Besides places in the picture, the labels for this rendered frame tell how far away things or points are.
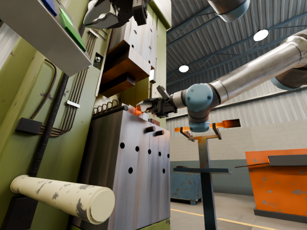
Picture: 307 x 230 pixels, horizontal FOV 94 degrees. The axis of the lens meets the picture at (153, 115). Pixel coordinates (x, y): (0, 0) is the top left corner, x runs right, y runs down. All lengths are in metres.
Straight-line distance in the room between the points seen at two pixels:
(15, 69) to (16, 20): 0.81
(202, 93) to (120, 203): 0.46
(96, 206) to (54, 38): 0.36
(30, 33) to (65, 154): 0.44
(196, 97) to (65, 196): 0.36
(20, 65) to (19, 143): 0.68
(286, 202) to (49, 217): 3.81
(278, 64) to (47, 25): 0.58
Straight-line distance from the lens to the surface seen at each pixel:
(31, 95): 0.70
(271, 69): 0.53
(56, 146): 0.69
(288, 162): 3.84
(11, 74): 1.20
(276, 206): 4.01
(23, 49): 1.30
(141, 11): 0.41
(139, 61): 0.94
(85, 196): 0.25
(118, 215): 0.61
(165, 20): 1.97
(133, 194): 0.64
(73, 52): 0.46
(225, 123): 0.99
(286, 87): 0.76
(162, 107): 0.67
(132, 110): 0.75
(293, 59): 0.57
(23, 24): 0.43
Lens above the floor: 0.66
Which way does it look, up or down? 23 degrees up
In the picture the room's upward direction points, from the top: 2 degrees clockwise
